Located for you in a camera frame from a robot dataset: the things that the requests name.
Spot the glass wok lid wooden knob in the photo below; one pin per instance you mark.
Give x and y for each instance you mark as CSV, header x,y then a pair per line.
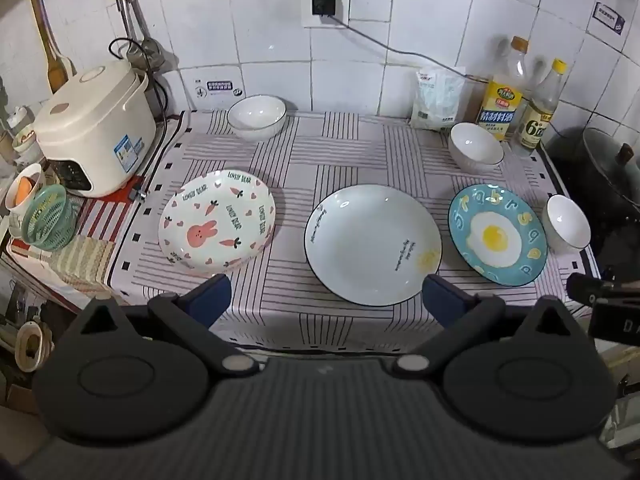
x,y
612,170

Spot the red striped cloth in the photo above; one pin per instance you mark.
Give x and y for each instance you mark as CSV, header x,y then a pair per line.
x,y
100,210

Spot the black wok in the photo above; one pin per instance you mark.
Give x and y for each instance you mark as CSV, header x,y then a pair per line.
x,y
595,185

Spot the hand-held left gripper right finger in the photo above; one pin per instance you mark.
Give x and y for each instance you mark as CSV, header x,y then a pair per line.
x,y
442,300

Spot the large white plate dark rim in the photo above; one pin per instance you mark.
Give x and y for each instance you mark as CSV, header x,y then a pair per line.
x,y
370,240

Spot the wooden spatula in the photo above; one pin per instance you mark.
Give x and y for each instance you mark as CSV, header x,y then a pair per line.
x,y
52,55

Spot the black plug adapter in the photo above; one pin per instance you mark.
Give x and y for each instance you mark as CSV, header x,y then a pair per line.
x,y
322,1

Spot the white plastic packet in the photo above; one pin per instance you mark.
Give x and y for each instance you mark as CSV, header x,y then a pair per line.
x,y
436,100

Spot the blue fried egg print plate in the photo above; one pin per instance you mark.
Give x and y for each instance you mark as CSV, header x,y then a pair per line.
x,y
495,232

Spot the yellow cooking wine bottle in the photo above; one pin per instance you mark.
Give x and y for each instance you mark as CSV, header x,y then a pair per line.
x,y
502,102

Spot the hanging metal ladle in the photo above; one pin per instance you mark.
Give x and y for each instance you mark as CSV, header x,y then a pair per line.
x,y
131,10

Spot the white bowl with dark rim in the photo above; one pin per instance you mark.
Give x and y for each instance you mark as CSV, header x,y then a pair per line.
x,y
475,146
567,220
256,112

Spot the striped white tablecloth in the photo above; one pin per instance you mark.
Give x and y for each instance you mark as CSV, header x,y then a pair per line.
x,y
320,155

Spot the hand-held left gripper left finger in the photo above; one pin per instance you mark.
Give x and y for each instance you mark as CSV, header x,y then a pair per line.
x,y
212,297

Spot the cream rice cooker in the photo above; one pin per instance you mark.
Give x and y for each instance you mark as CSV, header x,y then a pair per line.
x,y
92,125

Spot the beige tape roll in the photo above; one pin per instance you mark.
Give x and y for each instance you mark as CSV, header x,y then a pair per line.
x,y
31,347

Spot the wall sticker dark frame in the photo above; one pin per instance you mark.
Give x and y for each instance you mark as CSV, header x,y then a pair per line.
x,y
610,19

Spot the white wall socket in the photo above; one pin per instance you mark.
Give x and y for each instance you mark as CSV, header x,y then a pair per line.
x,y
342,7

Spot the white cup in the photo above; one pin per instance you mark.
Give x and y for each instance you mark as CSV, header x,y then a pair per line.
x,y
20,210

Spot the bunny and carrot print plate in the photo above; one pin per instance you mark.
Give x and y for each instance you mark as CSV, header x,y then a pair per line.
x,y
215,220

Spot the checked dish cloth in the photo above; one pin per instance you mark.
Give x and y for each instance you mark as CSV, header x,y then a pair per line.
x,y
82,265

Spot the green plastic basket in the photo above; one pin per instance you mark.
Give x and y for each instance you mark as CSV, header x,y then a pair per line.
x,y
46,217

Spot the clear vinegar bottle yellow cap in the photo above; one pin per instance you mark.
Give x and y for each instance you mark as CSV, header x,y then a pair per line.
x,y
540,115

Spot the white wall label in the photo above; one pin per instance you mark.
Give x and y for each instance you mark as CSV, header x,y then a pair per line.
x,y
219,88

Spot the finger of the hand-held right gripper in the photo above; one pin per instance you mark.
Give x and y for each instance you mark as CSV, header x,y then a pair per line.
x,y
587,290

